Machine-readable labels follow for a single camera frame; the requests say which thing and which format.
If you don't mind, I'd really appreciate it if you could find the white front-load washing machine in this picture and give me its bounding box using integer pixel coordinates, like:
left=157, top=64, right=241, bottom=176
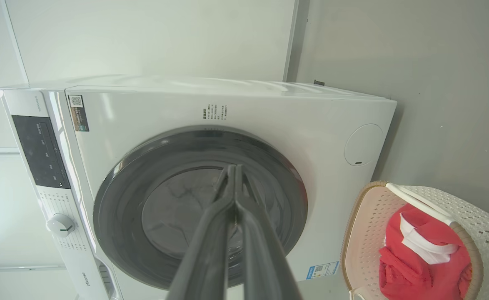
left=0, top=75, right=397, bottom=300

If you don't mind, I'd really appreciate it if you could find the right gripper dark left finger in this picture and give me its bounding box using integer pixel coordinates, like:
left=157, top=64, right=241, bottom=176
left=165, top=165, right=237, bottom=300

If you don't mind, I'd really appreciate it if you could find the round black washing machine door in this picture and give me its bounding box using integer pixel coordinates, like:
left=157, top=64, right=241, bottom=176
left=93, top=125, right=309, bottom=290

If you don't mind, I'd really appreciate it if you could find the white detergent drawer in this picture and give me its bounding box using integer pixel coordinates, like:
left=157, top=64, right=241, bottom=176
left=94, top=256, right=118, bottom=300

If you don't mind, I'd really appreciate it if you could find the white washer control knob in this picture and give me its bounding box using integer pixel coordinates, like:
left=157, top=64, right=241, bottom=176
left=46, top=213, right=76, bottom=238

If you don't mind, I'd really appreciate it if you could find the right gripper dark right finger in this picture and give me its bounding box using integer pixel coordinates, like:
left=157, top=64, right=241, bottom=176
left=235, top=165, right=303, bottom=300

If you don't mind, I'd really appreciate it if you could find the dark QR code sticker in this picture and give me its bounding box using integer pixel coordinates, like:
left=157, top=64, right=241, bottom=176
left=68, top=95, right=90, bottom=132

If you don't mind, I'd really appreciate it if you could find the beige perforated plastic laundry basket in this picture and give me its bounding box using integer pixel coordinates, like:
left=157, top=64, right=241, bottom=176
left=340, top=180, right=489, bottom=300

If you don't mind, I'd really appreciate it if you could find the blue energy label sticker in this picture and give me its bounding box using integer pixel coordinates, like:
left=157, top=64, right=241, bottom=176
left=306, top=261, right=339, bottom=280

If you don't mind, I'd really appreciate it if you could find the black washer display panel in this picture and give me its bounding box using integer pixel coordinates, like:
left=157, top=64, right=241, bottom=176
left=11, top=115, right=71, bottom=190

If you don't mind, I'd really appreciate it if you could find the round white filter cover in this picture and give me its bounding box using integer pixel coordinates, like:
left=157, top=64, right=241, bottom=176
left=344, top=123, right=384, bottom=167

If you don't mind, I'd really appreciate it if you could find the white fabric piece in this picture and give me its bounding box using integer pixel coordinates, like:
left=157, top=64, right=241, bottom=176
left=399, top=212, right=459, bottom=265

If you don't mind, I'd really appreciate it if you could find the red garment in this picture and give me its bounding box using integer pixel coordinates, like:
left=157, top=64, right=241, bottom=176
left=379, top=203, right=473, bottom=300

